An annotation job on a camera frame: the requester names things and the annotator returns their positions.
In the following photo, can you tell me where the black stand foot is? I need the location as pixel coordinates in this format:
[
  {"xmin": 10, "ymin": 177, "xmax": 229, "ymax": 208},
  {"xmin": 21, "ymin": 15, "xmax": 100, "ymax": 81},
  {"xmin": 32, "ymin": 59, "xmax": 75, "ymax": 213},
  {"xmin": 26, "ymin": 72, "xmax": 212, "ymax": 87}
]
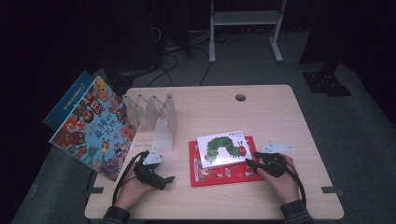
[{"xmin": 106, "ymin": 66, "xmax": 135, "ymax": 97}]

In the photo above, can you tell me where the hand-held gripper cable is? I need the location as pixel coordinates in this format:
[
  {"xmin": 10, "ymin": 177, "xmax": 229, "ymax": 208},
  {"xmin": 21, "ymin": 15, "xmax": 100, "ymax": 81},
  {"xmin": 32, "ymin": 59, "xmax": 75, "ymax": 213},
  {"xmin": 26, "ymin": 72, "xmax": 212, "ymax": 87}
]
[
  {"xmin": 111, "ymin": 150, "xmax": 149, "ymax": 206},
  {"xmin": 285, "ymin": 163, "xmax": 308, "ymax": 207}
]

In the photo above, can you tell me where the white caterpillar picture book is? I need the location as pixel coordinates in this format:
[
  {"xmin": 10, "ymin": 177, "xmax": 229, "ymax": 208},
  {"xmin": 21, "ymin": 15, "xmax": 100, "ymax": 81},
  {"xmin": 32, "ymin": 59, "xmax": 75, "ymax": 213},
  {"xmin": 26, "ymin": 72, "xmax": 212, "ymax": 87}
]
[{"xmin": 196, "ymin": 130, "xmax": 254, "ymax": 170}]

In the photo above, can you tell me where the white expandable book rack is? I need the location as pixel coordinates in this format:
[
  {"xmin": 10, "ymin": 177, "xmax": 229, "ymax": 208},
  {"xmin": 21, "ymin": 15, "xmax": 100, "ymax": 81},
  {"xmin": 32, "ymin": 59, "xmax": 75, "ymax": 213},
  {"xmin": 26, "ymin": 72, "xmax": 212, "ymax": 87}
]
[{"xmin": 122, "ymin": 92, "xmax": 179, "ymax": 152}]

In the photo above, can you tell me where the person's left hand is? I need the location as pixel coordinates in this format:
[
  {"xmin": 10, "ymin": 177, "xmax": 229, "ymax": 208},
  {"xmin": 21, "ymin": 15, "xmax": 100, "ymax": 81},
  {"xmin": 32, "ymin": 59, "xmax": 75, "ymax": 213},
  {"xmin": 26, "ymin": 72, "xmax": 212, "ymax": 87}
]
[{"xmin": 113, "ymin": 174, "xmax": 157, "ymax": 211}]

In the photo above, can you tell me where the colourful animals picture book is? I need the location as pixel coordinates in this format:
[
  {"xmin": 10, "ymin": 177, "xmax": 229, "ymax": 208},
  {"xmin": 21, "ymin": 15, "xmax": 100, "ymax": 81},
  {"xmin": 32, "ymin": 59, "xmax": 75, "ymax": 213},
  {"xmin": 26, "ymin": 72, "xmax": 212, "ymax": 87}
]
[{"xmin": 49, "ymin": 76, "xmax": 139, "ymax": 182}]

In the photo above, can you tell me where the black stand base plate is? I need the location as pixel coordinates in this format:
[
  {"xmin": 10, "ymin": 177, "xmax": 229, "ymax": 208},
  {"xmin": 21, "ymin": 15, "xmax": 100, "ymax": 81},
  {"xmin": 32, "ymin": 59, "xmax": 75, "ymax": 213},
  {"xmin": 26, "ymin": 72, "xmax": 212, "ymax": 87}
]
[{"xmin": 299, "ymin": 46, "xmax": 353, "ymax": 97}]

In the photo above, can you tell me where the person's right hand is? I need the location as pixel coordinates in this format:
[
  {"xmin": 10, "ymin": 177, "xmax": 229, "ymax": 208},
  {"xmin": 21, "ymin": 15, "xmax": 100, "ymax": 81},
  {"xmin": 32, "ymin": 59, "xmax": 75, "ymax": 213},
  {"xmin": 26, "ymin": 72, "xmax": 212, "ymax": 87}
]
[{"xmin": 256, "ymin": 155, "xmax": 301, "ymax": 205}]

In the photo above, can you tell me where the black floor cable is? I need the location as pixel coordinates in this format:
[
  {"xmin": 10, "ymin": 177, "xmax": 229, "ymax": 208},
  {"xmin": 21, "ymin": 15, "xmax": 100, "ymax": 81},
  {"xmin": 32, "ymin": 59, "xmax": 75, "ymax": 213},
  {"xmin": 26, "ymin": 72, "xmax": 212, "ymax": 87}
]
[
  {"xmin": 199, "ymin": 46, "xmax": 213, "ymax": 87},
  {"xmin": 146, "ymin": 52, "xmax": 180, "ymax": 88}
]

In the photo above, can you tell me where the blue monster picture book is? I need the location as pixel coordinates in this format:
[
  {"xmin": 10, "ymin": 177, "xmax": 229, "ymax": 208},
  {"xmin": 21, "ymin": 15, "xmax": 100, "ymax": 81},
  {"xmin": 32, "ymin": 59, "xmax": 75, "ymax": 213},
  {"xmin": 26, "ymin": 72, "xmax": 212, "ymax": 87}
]
[{"xmin": 42, "ymin": 70, "xmax": 97, "ymax": 131}]

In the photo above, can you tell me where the white metal stand frame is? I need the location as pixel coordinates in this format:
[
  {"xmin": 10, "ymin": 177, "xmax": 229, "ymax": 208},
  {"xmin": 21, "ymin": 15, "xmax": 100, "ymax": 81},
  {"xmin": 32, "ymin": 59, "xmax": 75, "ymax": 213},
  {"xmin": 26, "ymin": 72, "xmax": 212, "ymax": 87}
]
[{"xmin": 208, "ymin": 0, "xmax": 288, "ymax": 64}]

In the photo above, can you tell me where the black tape strip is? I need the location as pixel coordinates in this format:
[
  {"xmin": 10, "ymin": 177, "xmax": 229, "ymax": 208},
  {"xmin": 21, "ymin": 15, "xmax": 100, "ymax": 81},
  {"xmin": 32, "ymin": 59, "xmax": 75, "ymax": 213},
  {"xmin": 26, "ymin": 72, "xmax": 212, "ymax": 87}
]
[
  {"xmin": 320, "ymin": 186, "xmax": 346, "ymax": 197},
  {"xmin": 82, "ymin": 186, "xmax": 105, "ymax": 198}
]

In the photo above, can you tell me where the red picture book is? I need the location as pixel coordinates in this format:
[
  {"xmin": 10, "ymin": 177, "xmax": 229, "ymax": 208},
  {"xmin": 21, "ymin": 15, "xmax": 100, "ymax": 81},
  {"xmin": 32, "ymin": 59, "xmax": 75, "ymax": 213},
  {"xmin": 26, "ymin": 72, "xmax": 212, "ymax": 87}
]
[{"xmin": 189, "ymin": 135, "xmax": 265, "ymax": 188}]

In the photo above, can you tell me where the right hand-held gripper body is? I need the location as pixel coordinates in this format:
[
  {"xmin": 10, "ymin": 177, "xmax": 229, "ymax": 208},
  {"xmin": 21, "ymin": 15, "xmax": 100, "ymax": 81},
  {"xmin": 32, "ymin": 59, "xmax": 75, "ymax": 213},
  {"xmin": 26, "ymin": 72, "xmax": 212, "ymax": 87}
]
[{"xmin": 253, "ymin": 141, "xmax": 293, "ymax": 178}]

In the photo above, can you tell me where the right hand-held gripper cable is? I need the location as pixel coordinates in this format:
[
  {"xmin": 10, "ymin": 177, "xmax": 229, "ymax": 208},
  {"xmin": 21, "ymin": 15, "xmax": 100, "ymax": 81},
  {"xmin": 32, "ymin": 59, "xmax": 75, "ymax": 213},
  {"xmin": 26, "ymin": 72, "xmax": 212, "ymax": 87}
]
[{"xmin": 285, "ymin": 163, "xmax": 308, "ymax": 207}]

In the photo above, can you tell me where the left hand-held gripper cable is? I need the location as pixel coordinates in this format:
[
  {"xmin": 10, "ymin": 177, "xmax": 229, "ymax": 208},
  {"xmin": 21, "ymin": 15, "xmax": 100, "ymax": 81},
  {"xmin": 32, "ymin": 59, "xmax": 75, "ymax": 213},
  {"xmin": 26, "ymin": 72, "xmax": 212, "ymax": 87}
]
[{"xmin": 111, "ymin": 150, "xmax": 149, "ymax": 206}]

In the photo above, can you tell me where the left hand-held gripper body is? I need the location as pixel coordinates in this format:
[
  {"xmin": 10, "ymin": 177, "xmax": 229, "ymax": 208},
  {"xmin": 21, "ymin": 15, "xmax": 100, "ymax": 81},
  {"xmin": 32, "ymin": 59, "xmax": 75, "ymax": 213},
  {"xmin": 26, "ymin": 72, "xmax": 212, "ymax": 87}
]
[{"xmin": 134, "ymin": 148, "xmax": 168, "ymax": 191}]

